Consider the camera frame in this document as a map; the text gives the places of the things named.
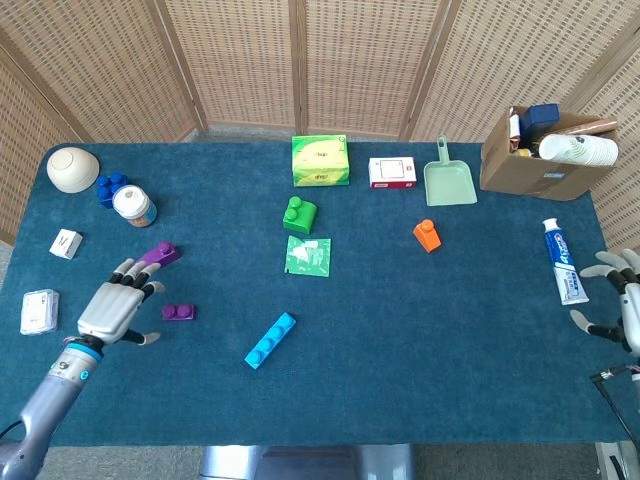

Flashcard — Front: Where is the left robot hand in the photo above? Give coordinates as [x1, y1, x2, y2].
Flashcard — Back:
[77, 257, 166, 347]

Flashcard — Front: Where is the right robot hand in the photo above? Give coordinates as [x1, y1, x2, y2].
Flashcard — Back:
[569, 248, 640, 356]

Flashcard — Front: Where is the small purple two-stud block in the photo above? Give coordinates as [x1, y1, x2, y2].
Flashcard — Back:
[161, 303, 197, 322]

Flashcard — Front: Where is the long blue four-stud block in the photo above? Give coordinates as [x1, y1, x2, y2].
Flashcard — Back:
[244, 312, 297, 371]

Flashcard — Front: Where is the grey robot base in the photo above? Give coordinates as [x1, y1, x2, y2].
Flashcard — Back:
[199, 443, 416, 480]

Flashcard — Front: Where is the purple sloped one-stud block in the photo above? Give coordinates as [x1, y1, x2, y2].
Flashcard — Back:
[135, 241, 182, 269]

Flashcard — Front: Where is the dark blue building block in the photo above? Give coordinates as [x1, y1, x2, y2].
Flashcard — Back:
[96, 172, 129, 210]

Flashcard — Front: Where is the stack of white paper cups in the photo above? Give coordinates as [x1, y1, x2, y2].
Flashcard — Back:
[538, 132, 620, 167]

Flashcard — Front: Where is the green curved two-stud block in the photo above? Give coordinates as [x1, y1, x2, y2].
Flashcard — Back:
[282, 195, 320, 236]

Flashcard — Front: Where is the orange sloped one-stud block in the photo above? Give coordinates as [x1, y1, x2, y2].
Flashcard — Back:
[412, 218, 443, 254]

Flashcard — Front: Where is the white wrapped tissue packet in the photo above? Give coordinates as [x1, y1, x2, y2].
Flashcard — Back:
[19, 289, 60, 336]

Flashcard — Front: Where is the small white cube box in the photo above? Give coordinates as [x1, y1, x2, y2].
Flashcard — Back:
[48, 228, 84, 261]

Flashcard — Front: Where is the blue white toothpaste tube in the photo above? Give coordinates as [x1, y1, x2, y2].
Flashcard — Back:
[542, 217, 590, 306]

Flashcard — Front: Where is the clear jar with white lid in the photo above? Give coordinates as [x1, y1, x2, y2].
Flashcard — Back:
[112, 184, 158, 229]

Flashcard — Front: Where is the beige bowl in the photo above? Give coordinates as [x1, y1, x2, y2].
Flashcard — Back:
[46, 146, 101, 194]

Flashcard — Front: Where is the brown cardboard box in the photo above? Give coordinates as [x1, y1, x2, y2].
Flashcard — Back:
[479, 105, 619, 202]

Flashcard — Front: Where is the green foil sachet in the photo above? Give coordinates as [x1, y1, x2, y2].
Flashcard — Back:
[284, 235, 332, 279]

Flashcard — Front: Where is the dark blue small box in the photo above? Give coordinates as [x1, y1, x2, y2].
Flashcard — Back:
[519, 103, 560, 139]

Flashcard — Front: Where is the red white snack packet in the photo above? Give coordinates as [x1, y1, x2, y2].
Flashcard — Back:
[508, 106, 524, 151]

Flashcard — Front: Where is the pale green dustpan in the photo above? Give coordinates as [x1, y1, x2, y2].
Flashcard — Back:
[423, 134, 478, 207]

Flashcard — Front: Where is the blue carpet table cover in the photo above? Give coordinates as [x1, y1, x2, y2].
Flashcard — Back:
[0, 141, 636, 448]

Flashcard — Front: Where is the green yellow tissue pack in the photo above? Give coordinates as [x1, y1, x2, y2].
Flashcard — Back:
[291, 134, 351, 188]

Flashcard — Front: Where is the red and white carton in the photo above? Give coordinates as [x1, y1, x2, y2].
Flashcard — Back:
[368, 156, 418, 190]

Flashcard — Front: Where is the woven bamboo folding screen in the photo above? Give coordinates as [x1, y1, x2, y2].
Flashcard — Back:
[0, 0, 640, 321]

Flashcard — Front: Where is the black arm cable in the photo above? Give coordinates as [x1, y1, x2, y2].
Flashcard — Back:
[591, 366, 640, 451]

